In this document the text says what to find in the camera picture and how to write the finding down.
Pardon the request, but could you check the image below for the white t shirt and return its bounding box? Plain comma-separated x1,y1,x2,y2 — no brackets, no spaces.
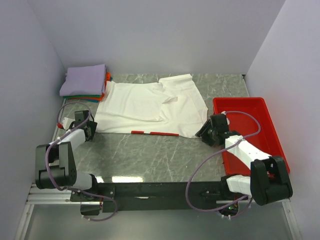
94,74,208,138

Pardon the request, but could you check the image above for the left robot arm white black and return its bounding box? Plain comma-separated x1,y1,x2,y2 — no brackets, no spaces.
35,110,100,201

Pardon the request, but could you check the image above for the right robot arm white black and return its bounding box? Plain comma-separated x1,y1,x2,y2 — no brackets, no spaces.
195,112,293,206

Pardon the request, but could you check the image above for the folded green t shirt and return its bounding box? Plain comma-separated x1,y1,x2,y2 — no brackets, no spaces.
63,93,105,101

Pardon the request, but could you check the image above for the red plastic bin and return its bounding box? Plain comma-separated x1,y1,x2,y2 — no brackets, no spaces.
212,97,291,176

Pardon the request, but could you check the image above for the folded lilac t shirt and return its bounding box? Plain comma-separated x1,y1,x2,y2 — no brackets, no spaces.
59,64,106,97

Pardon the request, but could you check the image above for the folded orange t shirt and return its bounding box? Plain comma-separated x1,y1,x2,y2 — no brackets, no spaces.
63,72,112,103

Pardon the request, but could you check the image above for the black base bar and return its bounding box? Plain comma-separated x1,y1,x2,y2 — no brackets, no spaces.
69,181,251,213

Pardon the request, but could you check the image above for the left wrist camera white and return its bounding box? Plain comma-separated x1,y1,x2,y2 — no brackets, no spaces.
57,117,75,130

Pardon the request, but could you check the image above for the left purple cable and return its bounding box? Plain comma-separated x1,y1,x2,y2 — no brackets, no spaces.
44,101,118,222

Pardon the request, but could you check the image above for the purple cable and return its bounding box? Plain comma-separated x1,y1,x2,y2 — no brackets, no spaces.
185,111,261,219
44,101,118,222

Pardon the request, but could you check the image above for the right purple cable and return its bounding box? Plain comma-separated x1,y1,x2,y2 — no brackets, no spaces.
185,111,261,219

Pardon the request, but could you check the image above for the aluminium frame rail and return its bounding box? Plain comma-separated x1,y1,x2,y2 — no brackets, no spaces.
26,183,291,206

